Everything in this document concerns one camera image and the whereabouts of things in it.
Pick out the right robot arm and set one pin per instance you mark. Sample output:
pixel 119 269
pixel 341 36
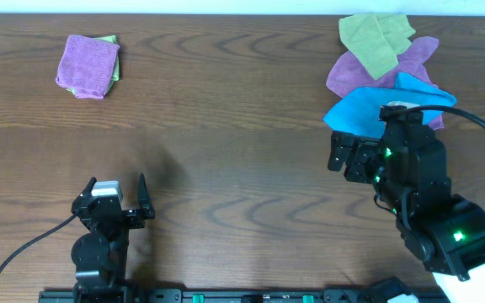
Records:
pixel 448 242

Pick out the olive green cloth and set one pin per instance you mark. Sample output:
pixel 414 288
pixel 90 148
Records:
pixel 376 39

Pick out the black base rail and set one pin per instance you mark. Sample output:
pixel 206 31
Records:
pixel 389 290

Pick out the purple cloth with label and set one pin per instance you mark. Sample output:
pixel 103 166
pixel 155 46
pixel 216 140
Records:
pixel 87 66

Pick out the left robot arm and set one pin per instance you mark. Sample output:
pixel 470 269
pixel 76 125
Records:
pixel 100 255

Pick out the folded green cloth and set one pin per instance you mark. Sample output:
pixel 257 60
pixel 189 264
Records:
pixel 114 63

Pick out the blue cloth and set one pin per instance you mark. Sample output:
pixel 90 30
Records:
pixel 358 112

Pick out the purple cloth under pile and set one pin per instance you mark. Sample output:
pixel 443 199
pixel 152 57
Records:
pixel 348 74

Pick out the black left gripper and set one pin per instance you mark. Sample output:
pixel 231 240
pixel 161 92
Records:
pixel 137 218

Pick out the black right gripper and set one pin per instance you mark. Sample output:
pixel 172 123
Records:
pixel 364 151

